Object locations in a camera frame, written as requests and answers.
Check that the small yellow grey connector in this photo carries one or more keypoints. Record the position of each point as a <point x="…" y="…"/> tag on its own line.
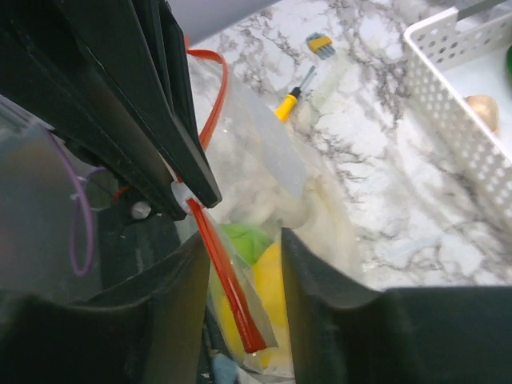
<point x="321" y="45"/>

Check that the lime green toy fruit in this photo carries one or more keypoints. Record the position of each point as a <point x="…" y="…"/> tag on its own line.
<point x="249" y="241"/>

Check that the white perforated plastic basket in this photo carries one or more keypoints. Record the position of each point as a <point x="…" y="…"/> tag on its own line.
<point x="454" y="54"/>

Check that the yellow toy corn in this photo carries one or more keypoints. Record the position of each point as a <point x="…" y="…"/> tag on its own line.
<point x="274" y="360"/>

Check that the white toy mushroom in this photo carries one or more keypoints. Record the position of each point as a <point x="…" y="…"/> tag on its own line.
<point x="317" y="216"/>

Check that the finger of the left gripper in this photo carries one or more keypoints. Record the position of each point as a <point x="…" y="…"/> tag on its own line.
<point x="139" y="49"/>
<point x="44" y="71"/>

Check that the yellow handled screwdriver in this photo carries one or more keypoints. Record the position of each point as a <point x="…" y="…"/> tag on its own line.
<point x="291" y="99"/>

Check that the clear orange zip bag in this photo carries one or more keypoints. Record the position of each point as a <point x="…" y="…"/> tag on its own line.
<point x="269" y="179"/>

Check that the yellow toy lemon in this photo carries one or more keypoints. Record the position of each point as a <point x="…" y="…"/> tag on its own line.
<point x="268" y="280"/>

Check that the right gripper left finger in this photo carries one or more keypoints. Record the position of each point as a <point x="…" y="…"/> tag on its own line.
<point x="147" y="329"/>

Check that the toy garlic bulb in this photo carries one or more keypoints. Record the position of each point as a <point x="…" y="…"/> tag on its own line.
<point x="486" y="108"/>

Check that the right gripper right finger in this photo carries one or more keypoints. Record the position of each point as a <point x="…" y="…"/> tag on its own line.
<point x="344" y="332"/>

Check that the toy bok choy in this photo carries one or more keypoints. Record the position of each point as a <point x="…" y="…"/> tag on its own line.
<point x="508" y="65"/>

